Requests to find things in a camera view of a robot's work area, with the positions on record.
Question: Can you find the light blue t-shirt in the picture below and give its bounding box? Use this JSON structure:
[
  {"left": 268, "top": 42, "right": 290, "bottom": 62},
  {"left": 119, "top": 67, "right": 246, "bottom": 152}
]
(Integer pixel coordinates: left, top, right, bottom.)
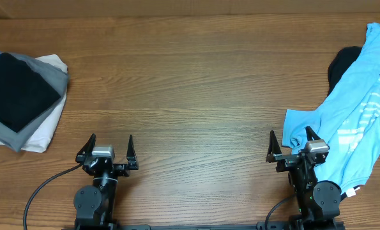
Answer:
[{"left": 282, "top": 22, "right": 380, "bottom": 192}]

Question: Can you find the folded black garment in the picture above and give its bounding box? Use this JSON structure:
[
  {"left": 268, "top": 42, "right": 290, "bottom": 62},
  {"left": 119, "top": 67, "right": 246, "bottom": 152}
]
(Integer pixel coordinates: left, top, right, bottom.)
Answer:
[{"left": 0, "top": 53, "right": 61, "bottom": 132}]

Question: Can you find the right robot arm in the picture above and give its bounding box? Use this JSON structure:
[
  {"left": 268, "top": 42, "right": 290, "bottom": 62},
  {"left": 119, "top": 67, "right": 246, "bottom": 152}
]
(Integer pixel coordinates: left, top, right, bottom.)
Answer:
[{"left": 264, "top": 126, "right": 345, "bottom": 230}]

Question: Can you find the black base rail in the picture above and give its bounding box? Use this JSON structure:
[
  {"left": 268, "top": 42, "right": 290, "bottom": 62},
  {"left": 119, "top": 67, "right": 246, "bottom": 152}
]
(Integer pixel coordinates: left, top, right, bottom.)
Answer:
[{"left": 61, "top": 220, "right": 347, "bottom": 230}]

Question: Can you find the folded white garment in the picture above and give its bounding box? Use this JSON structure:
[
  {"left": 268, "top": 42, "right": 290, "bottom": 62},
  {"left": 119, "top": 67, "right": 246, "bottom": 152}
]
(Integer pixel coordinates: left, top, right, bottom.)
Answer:
[{"left": 0, "top": 54, "right": 68, "bottom": 153}]

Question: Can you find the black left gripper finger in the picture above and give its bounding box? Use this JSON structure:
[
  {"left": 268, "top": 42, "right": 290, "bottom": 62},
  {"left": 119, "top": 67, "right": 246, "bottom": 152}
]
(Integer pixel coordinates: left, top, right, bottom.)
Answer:
[
  {"left": 75, "top": 134, "right": 96, "bottom": 163},
  {"left": 126, "top": 135, "right": 139, "bottom": 170}
]

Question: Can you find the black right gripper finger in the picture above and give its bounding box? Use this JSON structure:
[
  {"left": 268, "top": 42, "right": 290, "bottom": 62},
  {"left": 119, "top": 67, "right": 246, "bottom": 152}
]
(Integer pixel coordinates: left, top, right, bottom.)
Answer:
[
  {"left": 305, "top": 126, "right": 321, "bottom": 141},
  {"left": 266, "top": 130, "right": 282, "bottom": 163}
]

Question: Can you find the crumpled black garment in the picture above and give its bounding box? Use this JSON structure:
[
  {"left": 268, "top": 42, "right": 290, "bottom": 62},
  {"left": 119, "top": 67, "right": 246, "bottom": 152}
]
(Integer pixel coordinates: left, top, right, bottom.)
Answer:
[{"left": 328, "top": 46, "right": 362, "bottom": 95}]

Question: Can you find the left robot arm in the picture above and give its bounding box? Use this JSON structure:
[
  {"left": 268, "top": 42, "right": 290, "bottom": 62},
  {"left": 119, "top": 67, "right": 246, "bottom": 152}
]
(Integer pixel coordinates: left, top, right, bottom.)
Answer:
[{"left": 73, "top": 134, "right": 139, "bottom": 229}]

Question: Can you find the folded grey garment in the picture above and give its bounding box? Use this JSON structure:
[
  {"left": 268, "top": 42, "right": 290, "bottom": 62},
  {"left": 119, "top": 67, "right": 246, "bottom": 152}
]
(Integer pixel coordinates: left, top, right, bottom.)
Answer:
[{"left": 0, "top": 49, "right": 70, "bottom": 153}]

